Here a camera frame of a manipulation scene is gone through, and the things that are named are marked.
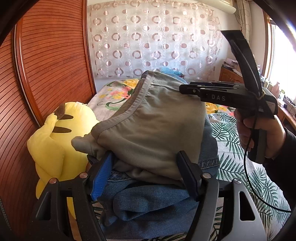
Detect wooden headboard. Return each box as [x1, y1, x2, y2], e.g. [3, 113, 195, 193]
[0, 0, 96, 232]

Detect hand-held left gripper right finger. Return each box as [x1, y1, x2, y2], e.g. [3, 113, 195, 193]
[176, 150, 266, 241]

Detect yellow plush toy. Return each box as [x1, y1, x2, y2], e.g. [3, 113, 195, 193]
[26, 101, 100, 219]

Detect cardboard box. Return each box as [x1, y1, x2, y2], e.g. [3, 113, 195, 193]
[223, 59, 238, 70]

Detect person's right forearm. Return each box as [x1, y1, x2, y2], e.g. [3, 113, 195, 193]
[264, 127, 296, 209]

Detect black cable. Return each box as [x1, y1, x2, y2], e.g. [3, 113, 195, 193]
[244, 116, 292, 213]

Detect wooden cabinet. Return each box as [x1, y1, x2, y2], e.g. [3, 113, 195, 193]
[218, 66, 296, 130]

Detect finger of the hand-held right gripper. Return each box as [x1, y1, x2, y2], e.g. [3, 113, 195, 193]
[179, 84, 208, 96]
[188, 81, 241, 88]

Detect grey-green pants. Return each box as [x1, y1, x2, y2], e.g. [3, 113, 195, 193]
[71, 70, 207, 187]

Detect white window curtain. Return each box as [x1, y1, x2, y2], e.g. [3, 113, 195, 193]
[236, 0, 253, 44]

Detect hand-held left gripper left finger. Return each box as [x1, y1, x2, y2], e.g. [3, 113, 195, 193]
[30, 152, 114, 241]

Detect white air conditioner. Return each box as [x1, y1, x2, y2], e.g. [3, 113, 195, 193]
[185, 0, 237, 14]

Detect circle pattern sheer curtain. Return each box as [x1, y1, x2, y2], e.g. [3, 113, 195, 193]
[87, 0, 223, 80]

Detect person's right hand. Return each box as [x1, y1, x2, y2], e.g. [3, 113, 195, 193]
[233, 108, 287, 159]

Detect floral blanket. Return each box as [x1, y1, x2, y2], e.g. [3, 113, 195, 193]
[87, 78, 234, 116]

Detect blue bundle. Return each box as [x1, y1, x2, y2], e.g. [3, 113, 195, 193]
[161, 67, 185, 81]

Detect row of small bottles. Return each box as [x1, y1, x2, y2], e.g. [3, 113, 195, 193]
[261, 79, 296, 109]

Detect blue jeans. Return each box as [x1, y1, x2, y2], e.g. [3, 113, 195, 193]
[87, 113, 220, 227]

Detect leaf print blanket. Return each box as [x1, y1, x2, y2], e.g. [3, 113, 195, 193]
[203, 111, 292, 241]

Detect window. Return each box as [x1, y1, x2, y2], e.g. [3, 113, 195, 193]
[268, 14, 296, 93]

